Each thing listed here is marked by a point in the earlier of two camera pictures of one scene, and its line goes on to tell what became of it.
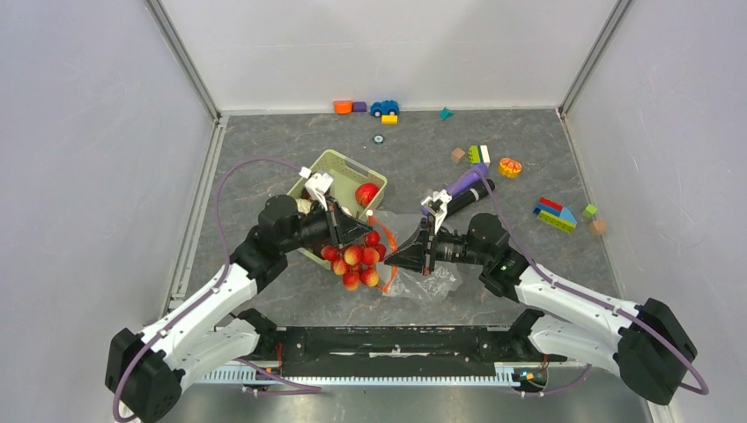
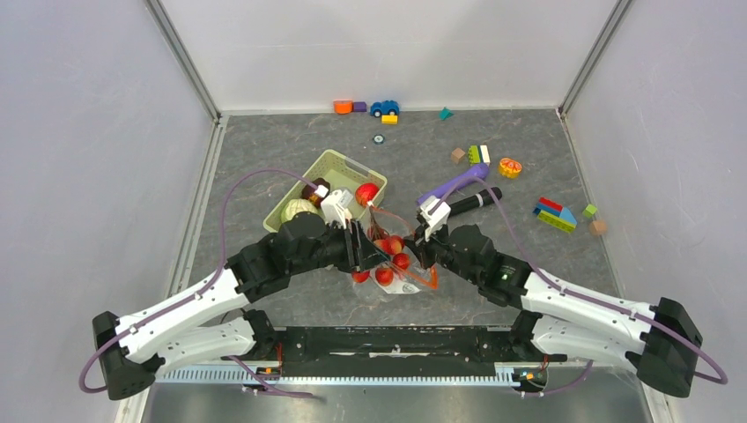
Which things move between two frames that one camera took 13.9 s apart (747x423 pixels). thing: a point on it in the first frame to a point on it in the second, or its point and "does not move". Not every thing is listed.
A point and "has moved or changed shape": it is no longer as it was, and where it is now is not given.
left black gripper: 331,218 to 359,251
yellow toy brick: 389,119 does not move
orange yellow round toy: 509,167 does not move
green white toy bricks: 477,154 does not move
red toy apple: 365,193 does not move
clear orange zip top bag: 394,231 has moved or changed shape
